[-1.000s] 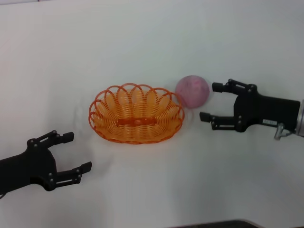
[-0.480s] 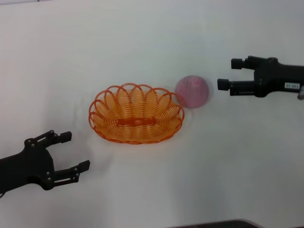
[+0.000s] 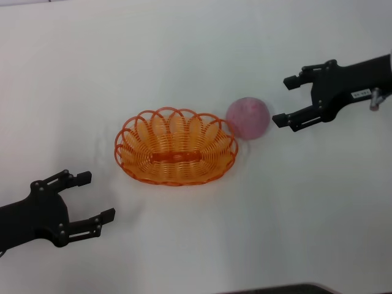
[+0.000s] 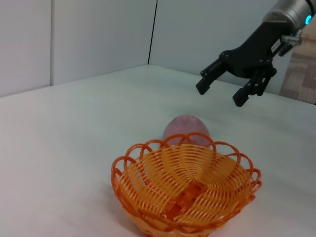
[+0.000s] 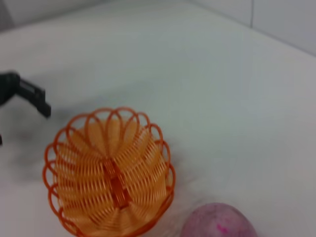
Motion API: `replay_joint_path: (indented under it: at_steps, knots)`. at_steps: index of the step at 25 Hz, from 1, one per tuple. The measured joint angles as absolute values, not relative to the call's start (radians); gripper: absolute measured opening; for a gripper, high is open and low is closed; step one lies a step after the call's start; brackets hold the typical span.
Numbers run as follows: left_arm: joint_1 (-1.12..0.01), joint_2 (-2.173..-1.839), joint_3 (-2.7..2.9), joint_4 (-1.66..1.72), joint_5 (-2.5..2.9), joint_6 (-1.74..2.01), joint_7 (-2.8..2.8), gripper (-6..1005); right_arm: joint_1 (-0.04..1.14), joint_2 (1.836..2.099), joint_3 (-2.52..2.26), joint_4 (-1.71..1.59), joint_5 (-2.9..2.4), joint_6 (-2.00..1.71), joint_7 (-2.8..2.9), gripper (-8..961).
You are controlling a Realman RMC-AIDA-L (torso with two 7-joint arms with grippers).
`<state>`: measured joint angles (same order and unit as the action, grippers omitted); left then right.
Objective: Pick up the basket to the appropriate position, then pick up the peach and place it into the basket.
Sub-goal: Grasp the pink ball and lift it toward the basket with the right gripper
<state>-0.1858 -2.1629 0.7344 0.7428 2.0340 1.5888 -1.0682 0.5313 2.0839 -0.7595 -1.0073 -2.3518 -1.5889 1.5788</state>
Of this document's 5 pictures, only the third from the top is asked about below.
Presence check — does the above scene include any pink peach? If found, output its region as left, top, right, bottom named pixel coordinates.
left=225, top=96, right=271, bottom=141

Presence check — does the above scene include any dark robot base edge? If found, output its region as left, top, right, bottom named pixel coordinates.
left=214, top=282, right=341, bottom=294

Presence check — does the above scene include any orange plastic wire basket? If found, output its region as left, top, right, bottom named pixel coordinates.
left=115, top=106, right=239, bottom=187

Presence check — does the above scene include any silver cable connector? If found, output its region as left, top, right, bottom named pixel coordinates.
left=369, top=88, right=388, bottom=111

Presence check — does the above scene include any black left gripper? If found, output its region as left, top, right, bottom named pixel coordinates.
left=0, top=170, right=116, bottom=251

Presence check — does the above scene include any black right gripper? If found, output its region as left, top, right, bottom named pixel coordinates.
left=271, top=54, right=392, bottom=133

